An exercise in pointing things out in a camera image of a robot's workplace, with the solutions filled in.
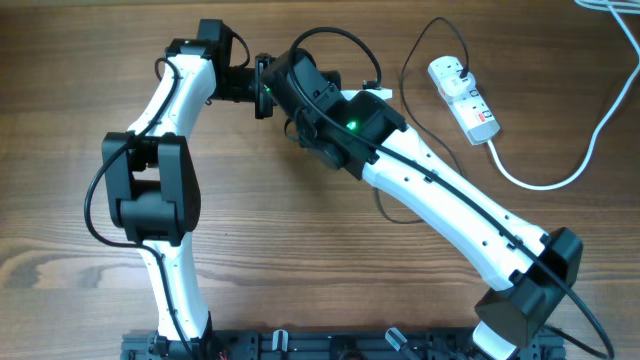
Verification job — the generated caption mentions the black USB charging cable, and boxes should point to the black USB charging cable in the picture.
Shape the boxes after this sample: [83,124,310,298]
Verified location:
[373,16,472,225]

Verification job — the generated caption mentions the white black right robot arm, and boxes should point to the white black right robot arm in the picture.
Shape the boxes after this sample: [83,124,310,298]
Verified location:
[256,50,583,359]

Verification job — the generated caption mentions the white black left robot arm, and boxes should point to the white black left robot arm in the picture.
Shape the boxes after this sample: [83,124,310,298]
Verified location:
[94,19,274,359]

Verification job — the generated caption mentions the white charger plug adapter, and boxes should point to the white charger plug adapter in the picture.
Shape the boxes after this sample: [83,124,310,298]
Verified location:
[440,73,476,101]

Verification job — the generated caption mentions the white power strip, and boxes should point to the white power strip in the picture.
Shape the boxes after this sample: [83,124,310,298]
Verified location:
[428,56,500,145]

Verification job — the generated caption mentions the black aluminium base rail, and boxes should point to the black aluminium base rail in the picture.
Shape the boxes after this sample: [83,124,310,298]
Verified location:
[120,328,567,360]

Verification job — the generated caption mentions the white power strip cord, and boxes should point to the white power strip cord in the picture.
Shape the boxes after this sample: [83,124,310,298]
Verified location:
[485,0,640,192]

